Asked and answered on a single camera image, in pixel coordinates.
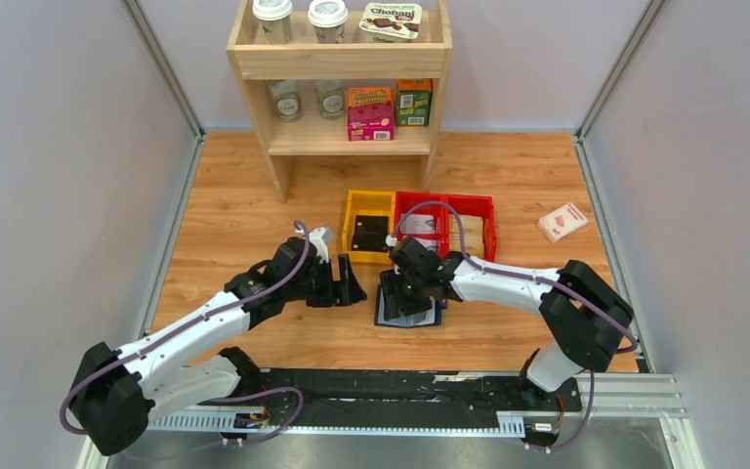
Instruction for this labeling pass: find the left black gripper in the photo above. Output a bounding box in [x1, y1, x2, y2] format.
[285, 253, 368, 308]

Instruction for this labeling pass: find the blue leather card holder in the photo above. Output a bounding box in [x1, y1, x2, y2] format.
[374, 286, 447, 329]

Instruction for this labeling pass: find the red double plastic bin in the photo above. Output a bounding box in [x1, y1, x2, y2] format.
[395, 192, 498, 261]

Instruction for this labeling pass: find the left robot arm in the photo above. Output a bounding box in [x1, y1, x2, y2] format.
[60, 230, 367, 456]

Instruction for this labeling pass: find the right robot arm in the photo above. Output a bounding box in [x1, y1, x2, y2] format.
[380, 235, 637, 409]

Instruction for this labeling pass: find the black credit card stack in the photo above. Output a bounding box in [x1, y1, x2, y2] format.
[352, 215, 391, 253]

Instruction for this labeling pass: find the upper silver credit card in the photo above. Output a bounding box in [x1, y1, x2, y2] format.
[400, 213, 437, 235]

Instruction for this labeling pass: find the pink white small box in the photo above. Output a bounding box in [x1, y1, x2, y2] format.
[536, 202, 589, 243]

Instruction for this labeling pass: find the orange pink Scrub Mommy box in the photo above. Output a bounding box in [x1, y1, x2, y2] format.
[347, 87, 396, 142]

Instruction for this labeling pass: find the right glass jar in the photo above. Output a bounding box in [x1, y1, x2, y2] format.
[314, 79, 345, 120]

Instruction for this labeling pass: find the glass jar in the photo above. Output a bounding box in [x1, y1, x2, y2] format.
[314, 79, 345, 120]
[269, 80, 302, 122]

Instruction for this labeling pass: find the left glass jar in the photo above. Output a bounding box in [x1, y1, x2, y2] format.
[269, 80, 302, 122]

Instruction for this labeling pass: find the green orange carton box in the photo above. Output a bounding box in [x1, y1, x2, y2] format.
[396, 78, 433, 127]

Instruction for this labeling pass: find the wooden two-tier shelf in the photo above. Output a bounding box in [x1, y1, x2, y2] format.
[226, 1, 453, 202]

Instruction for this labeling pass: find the Chobani yogurt cup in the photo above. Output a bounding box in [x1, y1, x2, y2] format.
[358, 2, 424, 43]

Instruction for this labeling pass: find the right white-lidded paper cup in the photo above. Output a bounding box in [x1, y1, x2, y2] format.
[308, 0, 349, 44]

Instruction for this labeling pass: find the white-lidded paper cup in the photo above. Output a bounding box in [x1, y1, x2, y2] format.
[252, 0, 293, 44]
[308, 0, 349, 44]

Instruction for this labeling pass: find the left white-lidded paper cup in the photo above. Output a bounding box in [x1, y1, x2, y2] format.
[252, 0, 293, 44]

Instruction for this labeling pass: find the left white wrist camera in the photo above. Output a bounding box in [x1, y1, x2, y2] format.
[309, 226, 334, 264]

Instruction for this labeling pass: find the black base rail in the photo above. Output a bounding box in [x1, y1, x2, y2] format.
[250, 368, 584, 430]

